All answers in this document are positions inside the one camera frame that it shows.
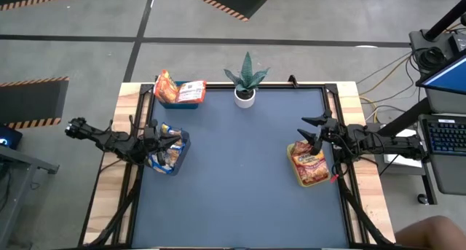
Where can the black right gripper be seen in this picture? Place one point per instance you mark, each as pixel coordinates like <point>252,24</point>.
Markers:
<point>329,131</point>

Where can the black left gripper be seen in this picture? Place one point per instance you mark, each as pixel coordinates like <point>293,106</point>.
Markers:
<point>151,142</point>

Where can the blue soy sauce ramen pack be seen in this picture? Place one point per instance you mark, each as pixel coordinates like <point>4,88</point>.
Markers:
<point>174,153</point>
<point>160,167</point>
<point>171,129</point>

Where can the grey translucent plastic bin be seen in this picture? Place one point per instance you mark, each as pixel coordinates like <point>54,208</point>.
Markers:
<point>183,159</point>

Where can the red-orange beef ramen pack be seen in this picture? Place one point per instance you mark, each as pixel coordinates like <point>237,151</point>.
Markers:
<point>300,148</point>
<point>311,168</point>

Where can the yellow-green plastic bin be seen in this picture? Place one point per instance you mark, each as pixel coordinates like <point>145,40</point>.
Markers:
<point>296,173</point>

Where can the orange chicken ramen pack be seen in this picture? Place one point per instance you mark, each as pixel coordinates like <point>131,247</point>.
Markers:
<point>191,91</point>
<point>165,87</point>

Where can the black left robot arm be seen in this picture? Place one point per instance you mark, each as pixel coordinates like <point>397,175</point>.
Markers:
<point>105,140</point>

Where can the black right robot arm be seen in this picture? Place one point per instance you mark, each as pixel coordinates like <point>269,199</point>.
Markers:
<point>382,142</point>

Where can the teal plastic bin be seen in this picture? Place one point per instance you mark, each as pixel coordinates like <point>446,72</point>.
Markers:
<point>180,106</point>

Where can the red clip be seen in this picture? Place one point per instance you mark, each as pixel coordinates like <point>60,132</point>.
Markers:
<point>333,178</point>

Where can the snake plant in white pot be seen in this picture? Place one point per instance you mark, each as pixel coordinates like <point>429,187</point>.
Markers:
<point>244,97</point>

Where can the grey-blue table mat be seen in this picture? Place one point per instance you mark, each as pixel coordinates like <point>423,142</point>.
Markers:
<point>233,191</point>

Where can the white paper sheet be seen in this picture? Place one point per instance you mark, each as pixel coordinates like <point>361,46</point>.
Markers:
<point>398,159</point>

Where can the black diagonal beam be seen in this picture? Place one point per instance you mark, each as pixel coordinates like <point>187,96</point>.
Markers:
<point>404,119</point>

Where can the black caster wheel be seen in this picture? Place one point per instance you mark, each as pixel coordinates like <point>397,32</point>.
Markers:
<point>422,198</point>

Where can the black keyboard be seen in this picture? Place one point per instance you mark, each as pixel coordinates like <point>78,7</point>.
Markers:
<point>448,137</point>

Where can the grey equipment box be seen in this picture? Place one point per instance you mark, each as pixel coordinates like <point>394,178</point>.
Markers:
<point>418,38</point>

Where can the grey metal desk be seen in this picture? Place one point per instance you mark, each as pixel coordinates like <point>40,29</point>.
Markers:
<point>25,160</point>

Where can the blue-screen monitor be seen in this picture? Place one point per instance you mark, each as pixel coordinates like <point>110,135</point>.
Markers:
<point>449,77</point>

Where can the black computer with blue light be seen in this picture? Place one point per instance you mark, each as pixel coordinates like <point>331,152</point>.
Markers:
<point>11,137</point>

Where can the person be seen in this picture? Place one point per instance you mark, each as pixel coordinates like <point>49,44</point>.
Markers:
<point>437,233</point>

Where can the black stand pole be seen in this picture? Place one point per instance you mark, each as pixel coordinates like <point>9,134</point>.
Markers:
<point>446,20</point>

